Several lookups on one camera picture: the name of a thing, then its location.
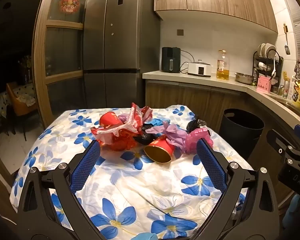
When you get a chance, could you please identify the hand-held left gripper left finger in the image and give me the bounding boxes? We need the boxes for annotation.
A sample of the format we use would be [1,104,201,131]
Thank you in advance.
[17,139,102,240]

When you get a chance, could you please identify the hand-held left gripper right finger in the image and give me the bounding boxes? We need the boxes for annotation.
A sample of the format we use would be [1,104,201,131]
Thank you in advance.
[197,138,280,240]

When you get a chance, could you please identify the pink plastic bag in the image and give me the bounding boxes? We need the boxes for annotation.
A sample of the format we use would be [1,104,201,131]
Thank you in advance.
[184,127,214,155]

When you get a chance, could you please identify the black trash bin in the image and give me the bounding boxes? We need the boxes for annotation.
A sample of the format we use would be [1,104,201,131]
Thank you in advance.
[219,108,265,163]

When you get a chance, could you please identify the red patterned plastic bag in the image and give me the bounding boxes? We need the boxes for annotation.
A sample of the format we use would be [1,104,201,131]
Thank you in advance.
[102,133,138,152]

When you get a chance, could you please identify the black plastic bag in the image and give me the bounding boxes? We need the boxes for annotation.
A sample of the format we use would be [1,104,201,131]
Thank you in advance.
[186,116,208,133]
[135,124,158,146]

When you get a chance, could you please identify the red paper cup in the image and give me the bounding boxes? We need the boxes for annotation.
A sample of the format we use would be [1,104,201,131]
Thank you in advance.
[99,112,123,131]
[143,135,176,164]

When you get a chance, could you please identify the red white plastic bag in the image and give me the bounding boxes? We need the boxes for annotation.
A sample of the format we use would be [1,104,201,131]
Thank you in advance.
[90,102,153,145]

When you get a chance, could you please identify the blue plastic bag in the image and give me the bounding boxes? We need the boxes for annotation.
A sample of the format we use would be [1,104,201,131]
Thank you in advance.
[146,119,171,128]

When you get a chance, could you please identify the person's right hand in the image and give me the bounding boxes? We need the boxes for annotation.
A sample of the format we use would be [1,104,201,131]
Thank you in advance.
[284,194,300,230]

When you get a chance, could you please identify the person's left hand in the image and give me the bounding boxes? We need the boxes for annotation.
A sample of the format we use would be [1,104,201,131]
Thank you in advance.
[132,232,161,240]

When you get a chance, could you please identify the green white can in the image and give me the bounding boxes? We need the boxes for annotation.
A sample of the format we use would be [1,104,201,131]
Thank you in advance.
[283,79,292,99]

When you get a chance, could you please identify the blue floral blanket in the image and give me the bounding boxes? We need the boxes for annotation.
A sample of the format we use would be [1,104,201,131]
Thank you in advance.
[10,104,250,240]

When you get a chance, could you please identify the pink utensil box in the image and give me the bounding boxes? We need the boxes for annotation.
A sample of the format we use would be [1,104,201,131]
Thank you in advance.
[257,77,273,94]

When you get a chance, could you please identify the steel basin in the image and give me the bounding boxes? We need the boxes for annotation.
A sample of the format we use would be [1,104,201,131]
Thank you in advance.
[234,72,256,85]

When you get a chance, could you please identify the black dish rack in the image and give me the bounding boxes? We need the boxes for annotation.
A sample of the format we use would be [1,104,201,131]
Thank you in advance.
[252,43,284,88]

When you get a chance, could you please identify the hanging metal spatula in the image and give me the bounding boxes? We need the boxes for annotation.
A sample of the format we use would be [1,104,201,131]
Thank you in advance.
[283,24,291,55]

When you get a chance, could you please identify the stone kitchen countertop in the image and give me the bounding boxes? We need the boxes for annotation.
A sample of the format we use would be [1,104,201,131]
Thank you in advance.
[142,71,300,130]

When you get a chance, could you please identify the orange chair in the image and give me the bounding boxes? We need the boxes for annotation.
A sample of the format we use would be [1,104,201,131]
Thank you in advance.
[6,82,38,117]

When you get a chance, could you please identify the cooking oil bottle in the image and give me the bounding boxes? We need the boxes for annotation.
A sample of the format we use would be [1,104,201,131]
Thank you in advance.
[216,50,230,81]

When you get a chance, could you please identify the white electric cooker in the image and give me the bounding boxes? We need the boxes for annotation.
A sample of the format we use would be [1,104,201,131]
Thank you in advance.
[187,60,213,78]

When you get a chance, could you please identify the dotted cloth dining table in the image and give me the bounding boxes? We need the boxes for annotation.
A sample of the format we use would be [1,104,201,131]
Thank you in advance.
[0,90,15,118]

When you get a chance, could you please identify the black air fryer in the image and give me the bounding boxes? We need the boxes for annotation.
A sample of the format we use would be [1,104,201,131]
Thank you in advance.
[161,46,182,73]

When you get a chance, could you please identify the dried flower bouquet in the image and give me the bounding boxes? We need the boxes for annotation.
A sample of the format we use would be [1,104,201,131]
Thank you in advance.
[19,54,33,82]

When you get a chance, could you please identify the wooden glass sliding door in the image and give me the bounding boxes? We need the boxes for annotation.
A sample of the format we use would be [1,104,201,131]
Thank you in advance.
[32,0,106,130]

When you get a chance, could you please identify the window blinds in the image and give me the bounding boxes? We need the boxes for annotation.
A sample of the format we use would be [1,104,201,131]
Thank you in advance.
[277,0,300,63]

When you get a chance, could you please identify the grey refrigerator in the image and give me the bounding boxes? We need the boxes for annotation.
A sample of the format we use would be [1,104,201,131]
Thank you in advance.
[82,0,162,117]

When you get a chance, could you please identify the wooden upper cabinets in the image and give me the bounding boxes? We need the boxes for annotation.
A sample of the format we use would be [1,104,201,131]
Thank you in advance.
[154,0,278,33]

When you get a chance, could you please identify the red round door decoration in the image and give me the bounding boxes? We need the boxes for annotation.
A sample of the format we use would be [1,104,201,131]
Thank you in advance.
[59,0,81,14]

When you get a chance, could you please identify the black power cable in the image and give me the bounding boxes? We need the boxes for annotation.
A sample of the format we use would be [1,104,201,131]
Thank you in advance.
[180,50,193,74]

